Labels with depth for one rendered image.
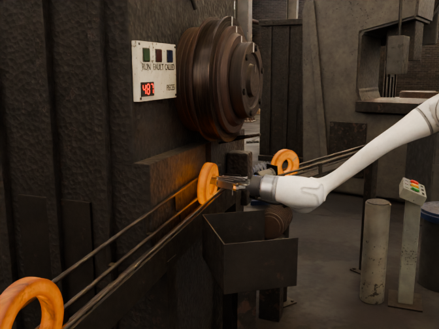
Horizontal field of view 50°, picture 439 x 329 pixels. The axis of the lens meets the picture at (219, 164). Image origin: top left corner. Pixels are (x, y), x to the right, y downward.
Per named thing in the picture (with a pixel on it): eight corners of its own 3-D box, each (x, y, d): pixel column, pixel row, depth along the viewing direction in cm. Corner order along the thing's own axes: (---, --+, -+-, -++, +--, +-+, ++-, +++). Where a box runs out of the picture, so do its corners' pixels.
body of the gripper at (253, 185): (258, 200, 162) (232, 196, 165) (264, 194, 170) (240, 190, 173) (259, 179, 161) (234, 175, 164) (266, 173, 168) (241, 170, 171)
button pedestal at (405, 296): (387, 309, 232) (396, 187, 219) (389, 288, 254) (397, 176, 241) (422, 314, 226) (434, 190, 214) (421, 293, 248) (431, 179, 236)
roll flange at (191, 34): (166, 148, 168) (163, 10, 159) (213, 132, 212) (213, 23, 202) (191, 149, 165) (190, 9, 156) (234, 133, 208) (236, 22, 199)
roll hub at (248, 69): (228, 121, 168) (228, 40, 163) (251, 114, 194) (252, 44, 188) (243, 121, 166) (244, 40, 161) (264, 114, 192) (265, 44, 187)
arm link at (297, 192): (272, 202, 158) (279, 207, 170) (319, 208, 152) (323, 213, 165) (277, 170, 159) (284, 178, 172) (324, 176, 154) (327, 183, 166)
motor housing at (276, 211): (253, 320, 221) (255, 211, 210) (265, 299, 241) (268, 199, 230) (280, 326, 216) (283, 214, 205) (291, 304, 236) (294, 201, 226)
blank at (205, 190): (196, 172, 163) (205, 173, 162) (210, 155, 176) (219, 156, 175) (196, 211, 169) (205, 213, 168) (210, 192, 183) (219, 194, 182)
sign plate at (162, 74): (133, 101, 143) (130, 40, 139) (171, 96, 167) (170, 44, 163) (140, 102, 142) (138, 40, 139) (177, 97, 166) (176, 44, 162)
